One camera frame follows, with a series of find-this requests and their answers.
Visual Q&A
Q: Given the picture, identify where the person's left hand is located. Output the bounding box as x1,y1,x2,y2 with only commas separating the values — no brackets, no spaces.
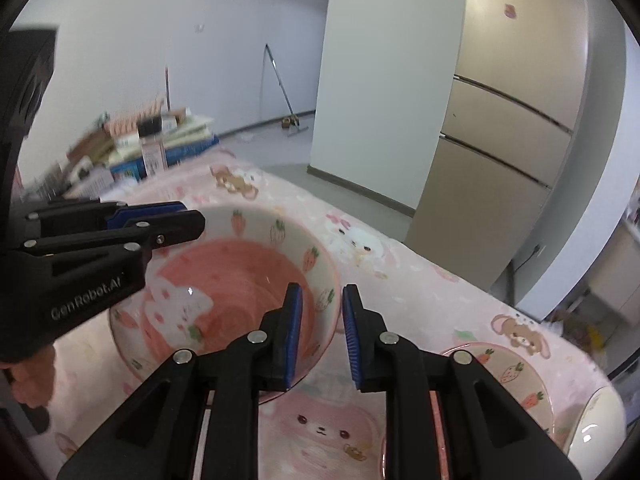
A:
0,346,57,411

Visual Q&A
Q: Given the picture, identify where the pink cartoon print tablecloth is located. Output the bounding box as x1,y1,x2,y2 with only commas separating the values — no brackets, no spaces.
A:
25,147,631,480

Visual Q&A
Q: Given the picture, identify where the pink strawberry print plate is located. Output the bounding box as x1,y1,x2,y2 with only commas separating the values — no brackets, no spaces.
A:
380,342,556,480

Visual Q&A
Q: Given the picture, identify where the beige refrigerator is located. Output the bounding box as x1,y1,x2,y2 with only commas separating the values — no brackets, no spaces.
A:
404,0,591,291

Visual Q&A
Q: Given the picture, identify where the blue box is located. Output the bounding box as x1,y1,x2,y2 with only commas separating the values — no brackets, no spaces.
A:
110,135,221,182

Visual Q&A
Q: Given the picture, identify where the white bottle with black cap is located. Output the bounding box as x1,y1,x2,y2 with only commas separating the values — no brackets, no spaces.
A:
137,117,167,177

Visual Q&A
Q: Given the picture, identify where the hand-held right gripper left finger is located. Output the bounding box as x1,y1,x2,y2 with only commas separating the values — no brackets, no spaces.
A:
56,283,304,480

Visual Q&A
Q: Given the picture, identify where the pink strawberry print bowl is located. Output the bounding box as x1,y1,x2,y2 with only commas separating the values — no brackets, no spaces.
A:
107,204,342,406

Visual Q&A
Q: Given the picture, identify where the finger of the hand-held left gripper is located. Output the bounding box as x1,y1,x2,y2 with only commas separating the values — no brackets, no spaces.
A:
21,210,207,262
25,201,189,236

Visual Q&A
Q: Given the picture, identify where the refrigerator power cable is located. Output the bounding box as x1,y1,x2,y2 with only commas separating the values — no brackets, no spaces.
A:
505,245,545,307

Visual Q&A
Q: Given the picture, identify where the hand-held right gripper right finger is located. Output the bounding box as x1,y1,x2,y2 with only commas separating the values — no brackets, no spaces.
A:
341,284,598,480

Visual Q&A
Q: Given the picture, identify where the white printed deep plate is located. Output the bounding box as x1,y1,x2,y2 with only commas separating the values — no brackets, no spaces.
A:
562,385,628,480

